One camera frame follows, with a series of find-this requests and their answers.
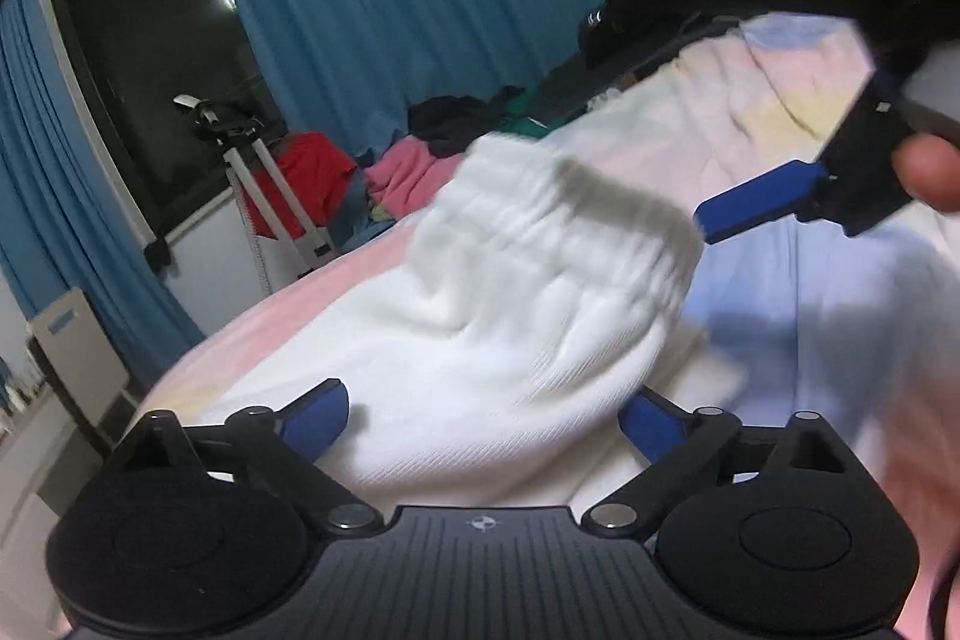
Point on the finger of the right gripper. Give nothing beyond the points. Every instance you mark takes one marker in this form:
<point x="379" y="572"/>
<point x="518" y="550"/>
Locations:
<point x="764" y="199"/>

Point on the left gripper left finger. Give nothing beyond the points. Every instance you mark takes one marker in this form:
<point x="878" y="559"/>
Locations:
<point x="198" y="529"/>

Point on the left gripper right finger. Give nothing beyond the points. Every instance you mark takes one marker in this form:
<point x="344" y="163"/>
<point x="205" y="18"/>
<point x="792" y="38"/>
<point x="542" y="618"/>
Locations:
<point x="760" y="526"/>

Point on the white sweatpants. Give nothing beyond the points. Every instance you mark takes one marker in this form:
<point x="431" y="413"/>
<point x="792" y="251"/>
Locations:
<point x="536" y="297"/>

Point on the person's right hand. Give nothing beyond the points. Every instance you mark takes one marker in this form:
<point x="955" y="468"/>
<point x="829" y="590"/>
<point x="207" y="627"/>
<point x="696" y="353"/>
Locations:
<point x="929" y="169"/>

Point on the garment steamer stand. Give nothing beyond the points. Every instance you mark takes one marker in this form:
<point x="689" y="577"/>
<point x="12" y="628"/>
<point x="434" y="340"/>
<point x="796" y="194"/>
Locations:
<point x="232" y="131"/>

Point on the left blue curtain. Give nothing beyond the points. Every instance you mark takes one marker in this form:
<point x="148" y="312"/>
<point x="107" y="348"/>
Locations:
<point x="61" y="224"/>

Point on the black garment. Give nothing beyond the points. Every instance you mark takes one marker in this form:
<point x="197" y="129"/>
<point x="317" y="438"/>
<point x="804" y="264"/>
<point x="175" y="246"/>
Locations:
<point x="448" y="125"/>

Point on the pink garment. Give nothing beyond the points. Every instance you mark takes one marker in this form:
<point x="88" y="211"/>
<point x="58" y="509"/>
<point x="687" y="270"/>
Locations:
<point x="407" y="177"/>

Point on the red garment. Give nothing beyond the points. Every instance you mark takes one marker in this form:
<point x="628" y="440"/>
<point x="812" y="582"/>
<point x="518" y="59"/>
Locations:
<point x="316" y="170"/>

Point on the dark window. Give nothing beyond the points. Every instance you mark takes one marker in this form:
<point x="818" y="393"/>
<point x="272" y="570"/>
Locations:
<point x="131" y="59"/>

